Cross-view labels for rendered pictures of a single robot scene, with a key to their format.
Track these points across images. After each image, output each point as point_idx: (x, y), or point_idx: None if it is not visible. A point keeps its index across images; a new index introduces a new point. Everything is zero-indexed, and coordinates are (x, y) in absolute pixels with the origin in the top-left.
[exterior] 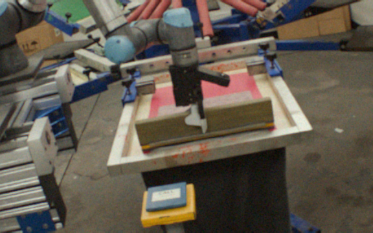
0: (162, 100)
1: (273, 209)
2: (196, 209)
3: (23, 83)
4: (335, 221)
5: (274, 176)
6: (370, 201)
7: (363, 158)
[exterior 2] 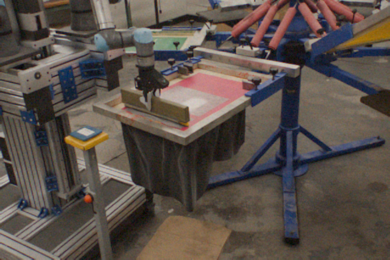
0: (187, 82)
1: (182, 180)
2: (143, 154)
3: (86, 38)
4: (325, 243)
5: (181, 158)
6: (375, 252)
7: None
